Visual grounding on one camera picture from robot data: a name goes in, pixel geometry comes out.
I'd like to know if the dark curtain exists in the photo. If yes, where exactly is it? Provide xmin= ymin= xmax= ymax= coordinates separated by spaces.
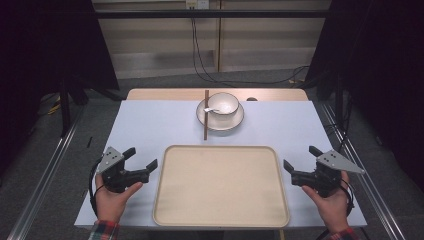
xmin=0 ymin=0 xmax=120 ymax=174
xmin=305 ymin=0 xmax=424 ymax=183

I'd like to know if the white round plate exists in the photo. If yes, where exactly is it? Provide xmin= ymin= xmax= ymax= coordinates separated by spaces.
xmin=195 ymin=98 xmax=245 ymax=132

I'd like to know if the brown wooden chopstick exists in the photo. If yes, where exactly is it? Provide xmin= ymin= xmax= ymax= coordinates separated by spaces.
xmin=205 ymin=89 xmax=210 ymax=141
xmin=203 ymin=89 xmax=208 ymax=141

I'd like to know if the black horizontal frame bar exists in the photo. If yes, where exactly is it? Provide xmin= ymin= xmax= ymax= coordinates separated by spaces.
xmin=94 ymin=9 xmax=332 ymax=20

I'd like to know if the metal floor rail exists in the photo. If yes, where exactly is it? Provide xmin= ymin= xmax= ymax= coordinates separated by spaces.
xmin=5 ymin=102 xmax=87 ymax=240
xmin=319 ymin=100 xmax=407 ymax=240

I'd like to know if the white bowl with dark rim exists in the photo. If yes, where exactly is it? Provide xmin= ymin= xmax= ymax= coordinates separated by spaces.
xmin=207 ymin=91 xmax=241 ymax=117

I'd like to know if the person's left hand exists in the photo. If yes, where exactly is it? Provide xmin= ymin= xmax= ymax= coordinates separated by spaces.
xmin=94 ymin=174 xmax=144 ymax=224

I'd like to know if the light blue table mat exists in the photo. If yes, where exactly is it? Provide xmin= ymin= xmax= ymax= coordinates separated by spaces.
xmin=73 ymin=99 xmax=368 ymax=231

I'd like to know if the beige rectangular tray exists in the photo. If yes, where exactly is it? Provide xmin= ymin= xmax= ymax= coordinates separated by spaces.
xmin=152 ymin=144 xmax=291 ymax=229

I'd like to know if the white wall socket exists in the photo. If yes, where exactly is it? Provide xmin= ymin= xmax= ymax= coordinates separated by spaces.
xmin=185 ymin=0 xmax=211 ymax=11

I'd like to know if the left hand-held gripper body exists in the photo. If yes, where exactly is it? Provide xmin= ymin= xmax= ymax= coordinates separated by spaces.
xmin=96 ymin=146 xmax=150 ymax=194

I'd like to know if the black stand post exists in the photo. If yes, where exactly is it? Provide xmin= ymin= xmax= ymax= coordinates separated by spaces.
xmin=59 ymin=79 xmax=72 ymax=137

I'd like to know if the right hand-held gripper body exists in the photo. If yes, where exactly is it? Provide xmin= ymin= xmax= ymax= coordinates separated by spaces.
xmin=291 ymin=149 xmax=366 ymax=199

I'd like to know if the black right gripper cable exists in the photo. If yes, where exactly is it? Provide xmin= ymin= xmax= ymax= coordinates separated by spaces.
xmin=315 ymin=179 xmax=356 ymax=240

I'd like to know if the black wall cable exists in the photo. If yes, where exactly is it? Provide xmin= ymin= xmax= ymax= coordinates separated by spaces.
xmin=190 ymin=17 xmax=311 ymax=86

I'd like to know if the black floor cable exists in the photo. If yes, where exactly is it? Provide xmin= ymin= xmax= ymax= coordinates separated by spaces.
xmin=324 ymin=95 xmax=352 ymax=153

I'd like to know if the yellow floor cable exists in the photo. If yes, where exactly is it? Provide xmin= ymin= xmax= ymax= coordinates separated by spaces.
xmin=45 ymin=95 xmax=62 ymax=116

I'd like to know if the person's right hand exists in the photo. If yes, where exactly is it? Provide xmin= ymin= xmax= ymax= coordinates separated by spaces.
xmin=301 ymin=171 xmax=351 ymax=234

